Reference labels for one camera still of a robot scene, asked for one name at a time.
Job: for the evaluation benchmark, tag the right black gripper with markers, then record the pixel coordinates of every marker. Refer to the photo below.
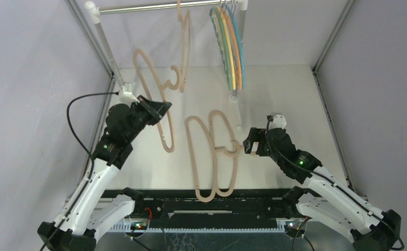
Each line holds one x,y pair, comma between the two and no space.
258,141

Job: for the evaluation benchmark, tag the white clothes rack frame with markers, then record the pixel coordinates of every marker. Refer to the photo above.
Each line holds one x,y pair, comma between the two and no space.
236,14

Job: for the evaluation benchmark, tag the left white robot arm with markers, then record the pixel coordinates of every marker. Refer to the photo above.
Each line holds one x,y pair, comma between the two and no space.
78,226

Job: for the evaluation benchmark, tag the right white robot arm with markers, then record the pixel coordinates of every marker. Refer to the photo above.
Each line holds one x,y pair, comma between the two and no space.
321,197

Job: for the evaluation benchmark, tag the green wire hanger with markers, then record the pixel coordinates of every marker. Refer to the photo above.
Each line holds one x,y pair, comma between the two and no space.
220,33

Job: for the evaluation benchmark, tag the yellow wire hanger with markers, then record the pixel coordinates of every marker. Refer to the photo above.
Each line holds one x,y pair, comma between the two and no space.
231,60

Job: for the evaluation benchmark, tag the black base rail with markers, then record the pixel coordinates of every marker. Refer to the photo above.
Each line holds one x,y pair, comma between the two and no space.
249,210

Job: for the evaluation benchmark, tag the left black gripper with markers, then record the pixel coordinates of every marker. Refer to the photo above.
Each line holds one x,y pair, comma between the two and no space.
155,110

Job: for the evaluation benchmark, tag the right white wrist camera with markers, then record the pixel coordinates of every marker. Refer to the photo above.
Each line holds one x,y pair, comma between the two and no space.
276,120

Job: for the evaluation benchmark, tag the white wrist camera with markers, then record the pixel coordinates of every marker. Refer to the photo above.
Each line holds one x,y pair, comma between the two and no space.
276,120
126,95

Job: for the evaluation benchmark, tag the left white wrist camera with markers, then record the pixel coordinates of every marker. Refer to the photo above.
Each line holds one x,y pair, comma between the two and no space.
126,95

